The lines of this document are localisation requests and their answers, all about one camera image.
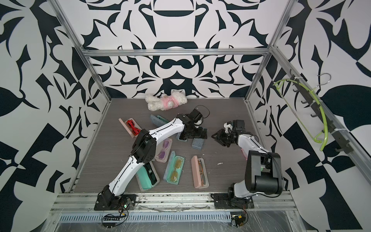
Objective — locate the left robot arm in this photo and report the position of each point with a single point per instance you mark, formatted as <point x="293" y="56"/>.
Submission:
<point x="144" y="148"/>

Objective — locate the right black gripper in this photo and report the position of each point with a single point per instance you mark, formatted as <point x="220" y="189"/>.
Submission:
<point x="220" y="137"/>

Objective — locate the empty grey teal case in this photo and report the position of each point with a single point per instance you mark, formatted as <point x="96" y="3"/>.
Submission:
<point x="158" y="120"/>

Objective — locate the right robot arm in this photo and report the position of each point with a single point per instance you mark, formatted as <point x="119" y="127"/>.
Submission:
<point x="263" y="173"/>

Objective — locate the teal case black sunglasses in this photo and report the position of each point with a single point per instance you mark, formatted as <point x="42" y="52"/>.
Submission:
<point x="147" y="177"/>

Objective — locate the pink case red glasses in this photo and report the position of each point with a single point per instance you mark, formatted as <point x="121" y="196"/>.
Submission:
<point x="131" y="126"/>

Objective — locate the pink case thin glasses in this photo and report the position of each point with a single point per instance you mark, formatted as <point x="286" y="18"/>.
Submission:
<point x="199" y="173"/>

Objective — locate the white pink plush toy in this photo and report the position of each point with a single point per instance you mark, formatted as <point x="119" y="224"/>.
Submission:
<point x="165" y="102"/>

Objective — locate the black wall hook rack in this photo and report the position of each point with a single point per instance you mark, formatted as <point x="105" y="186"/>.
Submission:
<point x="330" y="128"/>

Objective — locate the black connector with cables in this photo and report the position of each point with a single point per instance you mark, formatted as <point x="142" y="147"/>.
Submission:
<point x="109" y="218"/>

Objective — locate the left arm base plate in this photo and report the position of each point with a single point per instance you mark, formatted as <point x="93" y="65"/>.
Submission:
<point x="126" y="201"/>

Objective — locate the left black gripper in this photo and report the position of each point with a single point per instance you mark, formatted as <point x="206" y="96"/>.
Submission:
<point x="192" y="133"/>

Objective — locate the grey case white glasses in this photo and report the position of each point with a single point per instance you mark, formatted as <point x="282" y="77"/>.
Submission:
<point x="197" y="143"/>

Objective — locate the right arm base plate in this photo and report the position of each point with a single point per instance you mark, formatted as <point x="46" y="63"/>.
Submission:
<point x="224" y="201"/>

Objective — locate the green clothes hanger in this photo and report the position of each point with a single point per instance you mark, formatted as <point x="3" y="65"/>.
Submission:
<point x="293" y="100"/>

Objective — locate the pink case purple glasses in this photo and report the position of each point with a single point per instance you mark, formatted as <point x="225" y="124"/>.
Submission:
<point x="163" y="150"/>

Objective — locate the grey case black sunglasses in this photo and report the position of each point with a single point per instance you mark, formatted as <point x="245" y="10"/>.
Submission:
<point x="180" y="137"/>

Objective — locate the small black electronics box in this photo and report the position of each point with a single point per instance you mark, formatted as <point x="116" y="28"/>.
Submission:
<point x="238" y="220"/>

